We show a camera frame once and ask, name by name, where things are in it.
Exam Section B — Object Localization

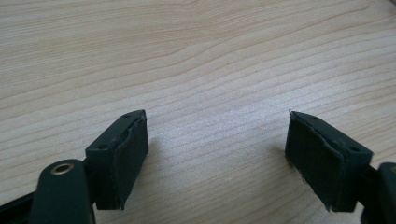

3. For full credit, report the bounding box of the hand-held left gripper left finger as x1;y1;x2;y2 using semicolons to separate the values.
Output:
84;108;149;211

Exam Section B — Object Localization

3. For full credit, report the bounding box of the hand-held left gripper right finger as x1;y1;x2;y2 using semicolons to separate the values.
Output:
284;109;375;214

